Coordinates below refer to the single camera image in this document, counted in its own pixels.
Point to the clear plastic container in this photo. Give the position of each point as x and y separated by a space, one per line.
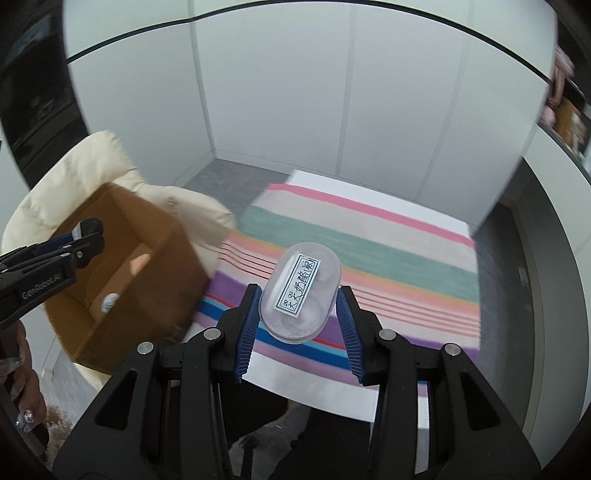
300 286

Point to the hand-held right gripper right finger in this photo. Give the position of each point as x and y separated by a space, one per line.
351 337

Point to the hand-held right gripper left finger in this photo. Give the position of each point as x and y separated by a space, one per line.
247 332

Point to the small brown carton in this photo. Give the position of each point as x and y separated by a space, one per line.
571 122

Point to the grey fluffy blanket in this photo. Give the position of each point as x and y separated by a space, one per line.
57 424

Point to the white round jar green leaf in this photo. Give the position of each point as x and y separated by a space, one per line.
110 302

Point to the dark counter shelf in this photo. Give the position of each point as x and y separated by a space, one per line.
577 159

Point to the brown cardboard box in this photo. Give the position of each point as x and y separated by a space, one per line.
161 240

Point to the person's left hand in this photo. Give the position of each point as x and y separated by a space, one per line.
27 392

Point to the striped colourful towel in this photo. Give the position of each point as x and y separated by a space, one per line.
392 263

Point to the cream padded chair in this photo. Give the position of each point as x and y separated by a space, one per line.
69 175

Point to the black glass wall panel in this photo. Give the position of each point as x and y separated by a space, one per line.
41 92

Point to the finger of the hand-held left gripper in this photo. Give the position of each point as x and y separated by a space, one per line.
90 226
92 247

